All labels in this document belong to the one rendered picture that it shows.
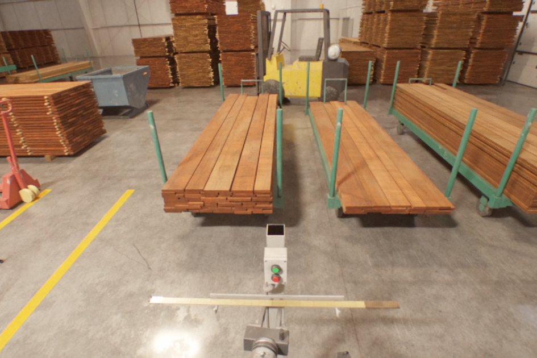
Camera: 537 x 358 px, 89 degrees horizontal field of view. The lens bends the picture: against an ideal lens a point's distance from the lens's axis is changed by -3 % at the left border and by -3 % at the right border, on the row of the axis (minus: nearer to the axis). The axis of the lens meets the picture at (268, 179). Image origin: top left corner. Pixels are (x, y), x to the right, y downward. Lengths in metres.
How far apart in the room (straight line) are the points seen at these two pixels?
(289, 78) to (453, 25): 5.58
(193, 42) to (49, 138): 5.73
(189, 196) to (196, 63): 7.77
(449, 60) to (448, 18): 1.21
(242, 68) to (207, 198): 7.56
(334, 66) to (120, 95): 4.92
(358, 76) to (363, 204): 7.77
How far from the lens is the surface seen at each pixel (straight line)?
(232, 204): 2.49
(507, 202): 3.48
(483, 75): 11.73
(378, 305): 1.18
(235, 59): 9.74
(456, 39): 10.95
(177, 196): 2.59
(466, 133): 2.90
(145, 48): 10.59
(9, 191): 4.58
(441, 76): 11.03
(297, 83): 7.27
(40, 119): 5.72
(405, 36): 10.39
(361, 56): 9.99
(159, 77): 10.60
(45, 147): 5.97
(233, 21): 9.68
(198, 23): 10.00
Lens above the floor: 1.91
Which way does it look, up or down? 29 degrees down
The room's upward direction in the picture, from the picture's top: 2 degrees counter-clockwise
